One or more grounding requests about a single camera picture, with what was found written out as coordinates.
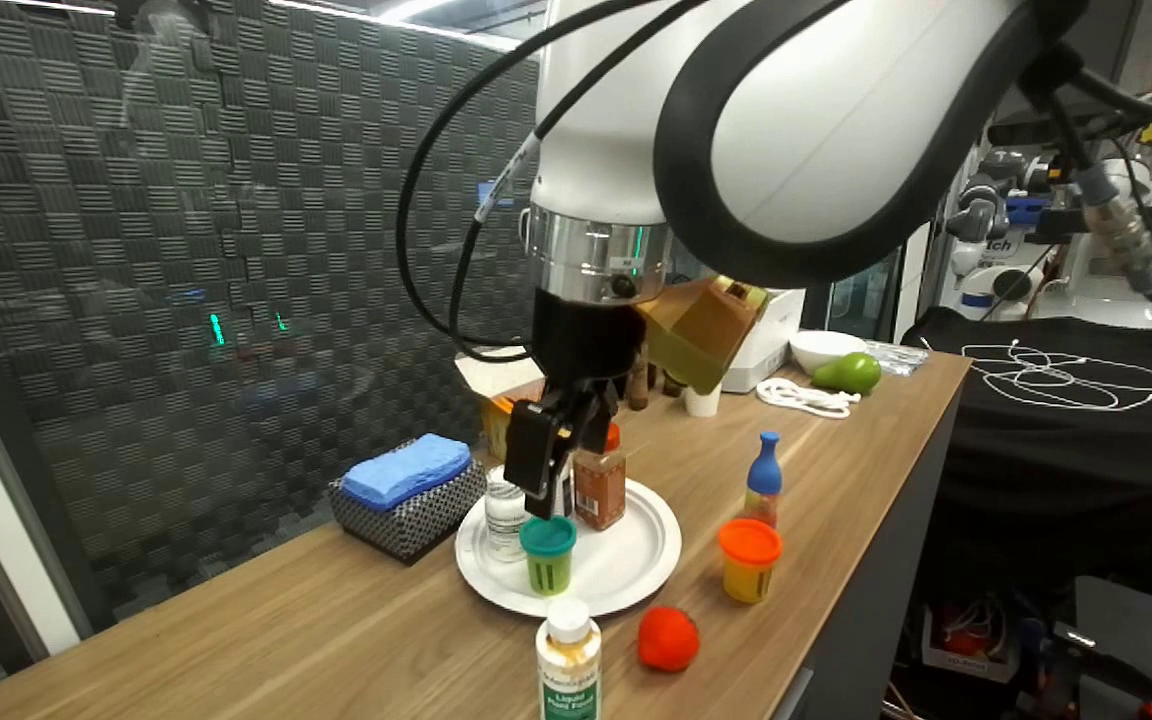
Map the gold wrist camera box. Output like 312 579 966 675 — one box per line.
634 274 770 398

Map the blue sponge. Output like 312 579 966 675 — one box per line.
335 434 475 516

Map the black draped table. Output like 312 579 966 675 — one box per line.
898 303 1152 563

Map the spice bottle orange lid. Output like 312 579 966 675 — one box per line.
572 421 633 538

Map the black cable metal connector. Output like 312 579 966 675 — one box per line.
1040 64 1152 313

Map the yellow cardboard box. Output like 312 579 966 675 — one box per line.
452 348 538 463

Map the thin white cable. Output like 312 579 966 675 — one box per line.
957 336 1152 416

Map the coiled white cable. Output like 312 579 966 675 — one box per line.
751 374 862 426

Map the white paper cup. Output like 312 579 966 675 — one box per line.
677 381 722 421

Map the orange red ball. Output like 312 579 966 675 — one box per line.
633 604 703 675

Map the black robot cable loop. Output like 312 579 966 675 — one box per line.
393 0 686 367

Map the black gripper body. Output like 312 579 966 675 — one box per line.
526 284 651 413

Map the white paper plate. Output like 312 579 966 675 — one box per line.
452 468 686 625

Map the white bottle green label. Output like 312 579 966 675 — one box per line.
530 598 609 720

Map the blue toy bottle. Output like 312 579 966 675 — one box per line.
741 428 786 534

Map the white hydroponic appliance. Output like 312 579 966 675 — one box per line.
719 284 808 398

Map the green fruit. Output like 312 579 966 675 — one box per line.
808 348 888 399

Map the white bowl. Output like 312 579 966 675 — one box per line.
786 327 880 381

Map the green tub teal lid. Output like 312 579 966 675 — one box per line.
514 513 583 600

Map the yellow tub orange lid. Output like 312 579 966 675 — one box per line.
711 516 786 608

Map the white storage bin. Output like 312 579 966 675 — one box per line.
919 598 1027 689

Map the gray mesh box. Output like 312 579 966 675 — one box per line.
324 457 492 563

